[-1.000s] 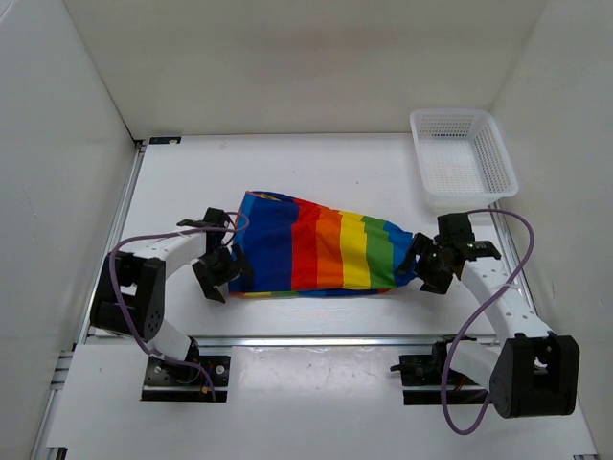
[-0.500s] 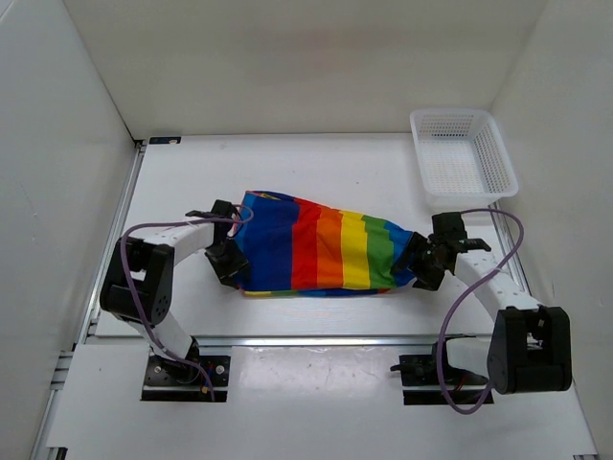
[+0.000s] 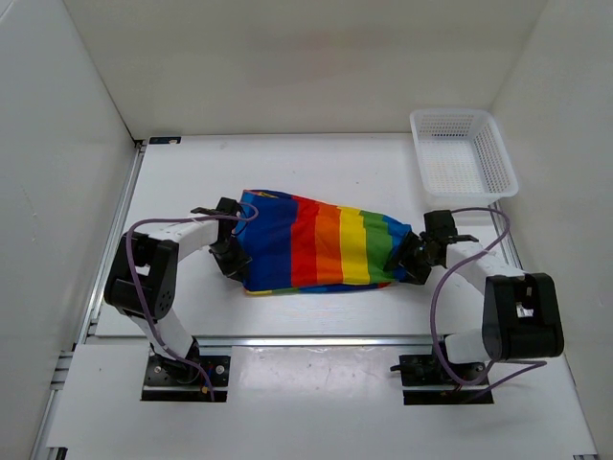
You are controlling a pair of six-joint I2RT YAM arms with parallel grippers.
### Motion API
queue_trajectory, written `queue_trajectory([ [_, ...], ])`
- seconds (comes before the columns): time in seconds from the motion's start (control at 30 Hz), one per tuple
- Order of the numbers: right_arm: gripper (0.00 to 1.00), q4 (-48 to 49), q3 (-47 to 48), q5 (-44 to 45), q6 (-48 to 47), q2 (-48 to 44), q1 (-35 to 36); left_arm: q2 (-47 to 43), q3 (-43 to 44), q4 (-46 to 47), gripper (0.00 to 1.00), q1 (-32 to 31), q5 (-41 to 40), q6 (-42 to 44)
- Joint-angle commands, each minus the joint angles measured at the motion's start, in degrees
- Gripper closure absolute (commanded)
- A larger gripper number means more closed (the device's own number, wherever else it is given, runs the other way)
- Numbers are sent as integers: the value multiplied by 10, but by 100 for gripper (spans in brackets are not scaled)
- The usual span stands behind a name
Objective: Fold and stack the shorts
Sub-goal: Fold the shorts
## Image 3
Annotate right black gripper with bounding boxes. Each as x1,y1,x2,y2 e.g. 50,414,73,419
383,230,438,286

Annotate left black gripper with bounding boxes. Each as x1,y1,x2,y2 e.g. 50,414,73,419
209,236,251,283

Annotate rainbow striped shorts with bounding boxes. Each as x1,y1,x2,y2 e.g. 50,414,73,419
238,190,412,295

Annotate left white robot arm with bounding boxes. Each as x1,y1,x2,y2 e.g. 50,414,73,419
103,197,259,383

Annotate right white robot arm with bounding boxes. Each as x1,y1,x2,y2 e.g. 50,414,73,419
385,209,564,383

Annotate white perforated plastic basket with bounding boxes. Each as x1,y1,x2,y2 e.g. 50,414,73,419
410,108,519,209

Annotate small black corner label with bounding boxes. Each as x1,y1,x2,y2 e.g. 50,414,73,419
148,136,182,145

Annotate aluminium front rail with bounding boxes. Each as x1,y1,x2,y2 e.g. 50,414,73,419
197,335,432,348

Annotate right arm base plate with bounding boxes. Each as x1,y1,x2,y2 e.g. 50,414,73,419
390,352,494,405

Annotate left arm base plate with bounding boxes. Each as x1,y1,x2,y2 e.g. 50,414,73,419
141,351,231,403

